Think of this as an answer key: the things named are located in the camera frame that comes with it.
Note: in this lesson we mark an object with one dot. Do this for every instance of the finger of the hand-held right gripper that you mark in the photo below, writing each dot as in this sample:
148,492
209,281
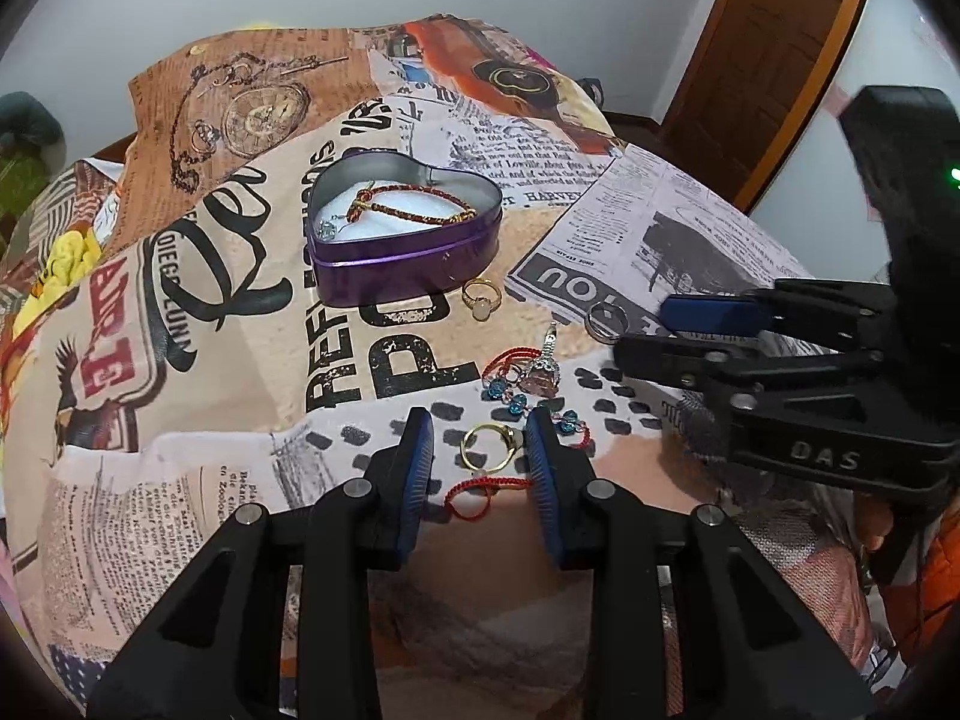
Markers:
675,360
709,313

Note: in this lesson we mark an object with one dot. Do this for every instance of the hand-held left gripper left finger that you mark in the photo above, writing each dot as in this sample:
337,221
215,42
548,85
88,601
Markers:
417,469

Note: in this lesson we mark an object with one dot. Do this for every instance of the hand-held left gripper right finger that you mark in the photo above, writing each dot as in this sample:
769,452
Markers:
541,476

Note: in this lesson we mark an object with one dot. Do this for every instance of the purple heart-shaped tin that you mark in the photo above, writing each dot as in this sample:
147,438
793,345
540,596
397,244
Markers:
405,266

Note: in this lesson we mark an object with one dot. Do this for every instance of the silver pendant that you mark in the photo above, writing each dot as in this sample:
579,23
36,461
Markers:
551,339

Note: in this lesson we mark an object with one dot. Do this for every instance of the newspaper print blanket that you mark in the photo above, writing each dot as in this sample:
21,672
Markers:
225,390

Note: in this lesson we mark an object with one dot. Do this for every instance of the brown wooden door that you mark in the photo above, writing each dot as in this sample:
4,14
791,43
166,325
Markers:
772,52

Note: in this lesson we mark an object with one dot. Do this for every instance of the orange garment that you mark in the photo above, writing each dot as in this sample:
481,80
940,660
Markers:
930,585

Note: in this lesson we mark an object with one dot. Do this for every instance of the yellow cloth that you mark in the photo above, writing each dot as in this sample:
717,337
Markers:
67,259

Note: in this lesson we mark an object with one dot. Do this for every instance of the green fuzzy cloth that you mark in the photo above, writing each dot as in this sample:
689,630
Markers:
19,165

